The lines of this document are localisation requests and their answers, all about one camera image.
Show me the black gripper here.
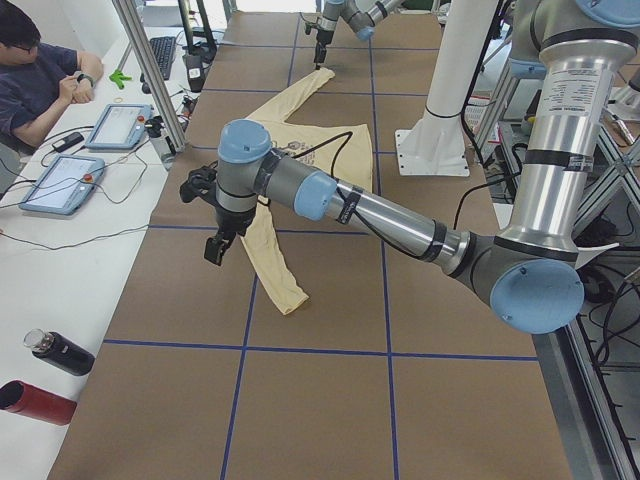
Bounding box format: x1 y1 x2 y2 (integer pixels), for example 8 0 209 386
314 29 334 69
203 207 256 265

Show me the cream long-sleeve graphic shirt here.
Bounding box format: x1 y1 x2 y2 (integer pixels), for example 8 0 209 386
242 67 373 315

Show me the clear bottle with black cap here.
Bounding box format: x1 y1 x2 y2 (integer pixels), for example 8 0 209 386
145 116 176 170

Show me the black monitor stand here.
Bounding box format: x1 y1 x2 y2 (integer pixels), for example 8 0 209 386
177 0 217 64

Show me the far blue teach pendant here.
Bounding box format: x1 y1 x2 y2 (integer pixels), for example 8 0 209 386
85 104 153 151

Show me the blue teach pendant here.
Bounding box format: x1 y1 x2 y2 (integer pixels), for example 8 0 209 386
19 154 106 216
85 104 153 151

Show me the black keyboard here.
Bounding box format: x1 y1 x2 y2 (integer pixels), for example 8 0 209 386
149 36 177 80

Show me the near blue teach pendant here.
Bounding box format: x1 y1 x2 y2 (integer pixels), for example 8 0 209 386
19 154 106 216

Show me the black smartphone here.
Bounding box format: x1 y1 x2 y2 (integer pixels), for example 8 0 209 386
52 132 84 153

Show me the green plastic tool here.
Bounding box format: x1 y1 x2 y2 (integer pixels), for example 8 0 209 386
109 69 132 90

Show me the black water bottle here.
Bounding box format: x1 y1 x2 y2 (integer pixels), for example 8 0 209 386
23 329 95 376

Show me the brown paper table cover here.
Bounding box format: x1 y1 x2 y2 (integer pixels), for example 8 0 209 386
50 11 571 479

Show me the seated person in navy shirt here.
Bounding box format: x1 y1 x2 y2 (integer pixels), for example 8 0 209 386
1 1 103 154

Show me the red cylindrical bottle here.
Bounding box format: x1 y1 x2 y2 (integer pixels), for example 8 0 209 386
1 380 77 426

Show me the white curved plastic sheet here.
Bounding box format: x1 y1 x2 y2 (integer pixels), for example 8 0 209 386
574 239 620 270

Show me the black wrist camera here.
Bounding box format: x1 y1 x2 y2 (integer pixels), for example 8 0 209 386
179 166 217 205

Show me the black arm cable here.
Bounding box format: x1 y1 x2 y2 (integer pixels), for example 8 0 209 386
289 130 521 261

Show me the aluminium frame post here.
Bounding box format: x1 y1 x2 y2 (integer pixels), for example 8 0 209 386
112 0 186 153

